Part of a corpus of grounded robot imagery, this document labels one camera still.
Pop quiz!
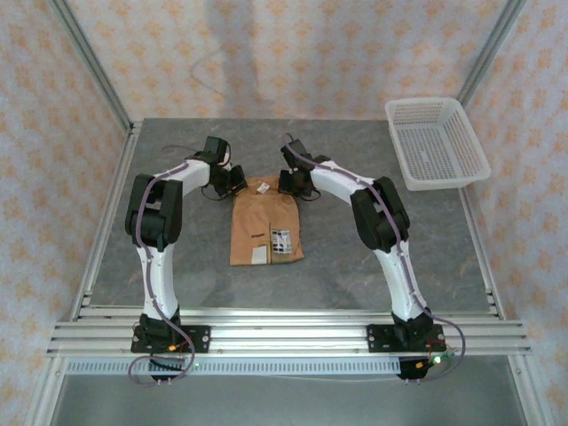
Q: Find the aluminium mounting rail beam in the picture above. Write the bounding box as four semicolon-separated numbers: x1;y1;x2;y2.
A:
46;309;533;357

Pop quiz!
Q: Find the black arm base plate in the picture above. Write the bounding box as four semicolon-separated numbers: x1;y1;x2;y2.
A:
367;323;446;354
130;325;212;355

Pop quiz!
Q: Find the aluminium frame post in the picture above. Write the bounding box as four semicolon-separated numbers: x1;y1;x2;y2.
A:
46;0;135;130
456;0;530;106

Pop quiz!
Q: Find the aluminium frame leg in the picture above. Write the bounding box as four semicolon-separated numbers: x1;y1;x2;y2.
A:
24;354;67;426
509;354;554;426

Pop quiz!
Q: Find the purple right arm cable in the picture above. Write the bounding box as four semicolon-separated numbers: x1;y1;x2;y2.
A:
283;132;467;383

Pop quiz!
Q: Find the black base electronics box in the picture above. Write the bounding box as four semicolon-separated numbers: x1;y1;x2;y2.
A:
148;354;187;383
398;354;445;383

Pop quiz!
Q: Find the orange t-shirt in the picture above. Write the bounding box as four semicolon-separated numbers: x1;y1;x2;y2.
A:
229;176;307;268

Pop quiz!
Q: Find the white perforated plastic basket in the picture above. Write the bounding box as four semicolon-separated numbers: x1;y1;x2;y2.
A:
383;97;493;193

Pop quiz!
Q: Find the slotted grey cable duct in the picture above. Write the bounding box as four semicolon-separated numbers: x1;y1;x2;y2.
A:
65;358;403;376

